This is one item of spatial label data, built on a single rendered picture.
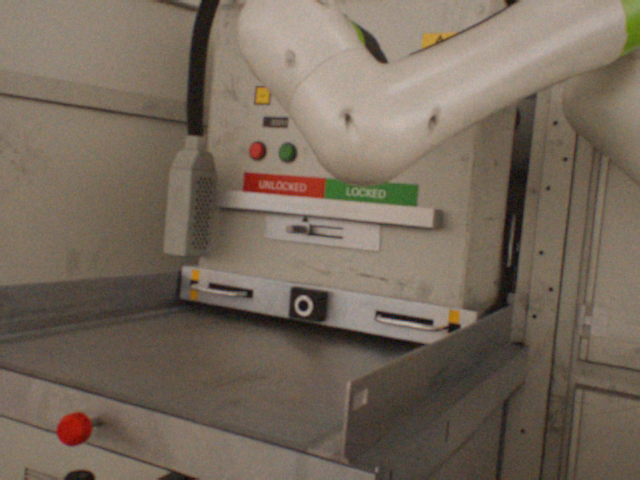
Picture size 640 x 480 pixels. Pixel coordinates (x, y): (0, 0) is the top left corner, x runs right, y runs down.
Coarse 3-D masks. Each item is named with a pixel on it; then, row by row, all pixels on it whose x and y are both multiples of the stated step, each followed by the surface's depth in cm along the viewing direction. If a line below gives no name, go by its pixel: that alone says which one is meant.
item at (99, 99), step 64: (0, 0) 117; (64, 0) 123; (128, 0) 130; (192, 0) 135; (0, 64) 118; (64, 64) 124; (128, 64) 131; (0, 128) 119; (64, 128) 125; (128, 128) 132; (0, 192) 120; (64, 192) 126; (128, 192) 134; (0, 256) 121; (64, 256) 128; (128, 256) 135
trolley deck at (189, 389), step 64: (192, 320) 113; (256, 320) 118; (0, 384) 77; (64, 384) 72; (128, 384) 74; (192, 384) 76; (256, 384) 78; (320, 384) 81; (512, 384) 106; (128, 448) 68; (192, 448) 65; (256, 448) 61; (384, 448) 62; (448, 448) 75
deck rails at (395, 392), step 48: (0, 288) 90; (48, 288) 97; (96, 288) 105; (144, 288) 115; (0, 336) 89; (480, 336) 97; (384, 384) 64; (432, 384) 79; (336, 432) 63; (384, 432) 65
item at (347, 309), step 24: (216, 288) 119; (240, 288) 117; (264, 288) 114; (288, 288) 112; (336, 288) 109; (264, 312) 114; (336, 312) 108; (360, 312) 106; (384, 312) 104; (408, 312) 103; (432, 312) 101; (480, 312) 100; (408, 336) 103; (432, 336) 101
